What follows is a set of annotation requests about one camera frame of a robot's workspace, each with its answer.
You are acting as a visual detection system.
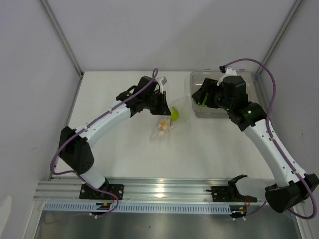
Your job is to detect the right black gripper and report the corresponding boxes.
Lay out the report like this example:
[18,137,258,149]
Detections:
[193,78,233,113]

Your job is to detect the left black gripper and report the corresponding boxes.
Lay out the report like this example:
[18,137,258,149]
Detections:
[144,91,171,116]

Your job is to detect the orange fruit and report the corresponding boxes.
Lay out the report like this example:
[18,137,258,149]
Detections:
[158,119,171,131]

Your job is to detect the clear zip top bag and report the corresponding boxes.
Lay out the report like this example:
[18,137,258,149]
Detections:
[150,96,192,142]

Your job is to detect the round green lime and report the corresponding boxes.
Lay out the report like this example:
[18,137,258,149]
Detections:
[171,107,179,121]

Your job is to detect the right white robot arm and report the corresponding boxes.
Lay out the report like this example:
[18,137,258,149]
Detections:
[192,75,319,213]

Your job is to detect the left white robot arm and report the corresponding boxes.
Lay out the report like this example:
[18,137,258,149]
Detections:
[57,76,171,199]

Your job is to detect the clear plastic food container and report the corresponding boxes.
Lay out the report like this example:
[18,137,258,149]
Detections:
[190,71,259,118]

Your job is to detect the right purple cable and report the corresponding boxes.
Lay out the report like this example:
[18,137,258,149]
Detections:
[218,58,315,221]

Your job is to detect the purple cable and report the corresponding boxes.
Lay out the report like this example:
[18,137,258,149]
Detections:
[218,58,315,221]
[49,67,159,220]

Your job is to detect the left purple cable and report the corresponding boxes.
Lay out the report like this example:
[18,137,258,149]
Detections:
[49,67,159,220]

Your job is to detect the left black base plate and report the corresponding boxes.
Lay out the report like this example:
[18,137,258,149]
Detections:
[79,183,124,200]

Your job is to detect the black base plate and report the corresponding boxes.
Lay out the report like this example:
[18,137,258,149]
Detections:
[79,183,124,200]
[206,186,258,203]

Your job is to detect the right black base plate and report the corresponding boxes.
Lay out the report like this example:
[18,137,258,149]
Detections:
[206,186,258,203]

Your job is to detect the right aluminium frame post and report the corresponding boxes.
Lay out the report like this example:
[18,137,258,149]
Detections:
[261,0,305,66]

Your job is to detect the aluminium frame post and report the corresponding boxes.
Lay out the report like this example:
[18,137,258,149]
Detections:
[38,0,84,78]
[261,0,305,66]

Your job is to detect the aluminium mounting rail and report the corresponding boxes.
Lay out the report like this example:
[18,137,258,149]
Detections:
[33,177,305,205]

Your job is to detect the left aluminium frame post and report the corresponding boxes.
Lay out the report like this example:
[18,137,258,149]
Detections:
[38,0,84,78]

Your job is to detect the slotted white cable duct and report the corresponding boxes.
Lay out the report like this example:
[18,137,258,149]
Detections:
[43,201,232,215]

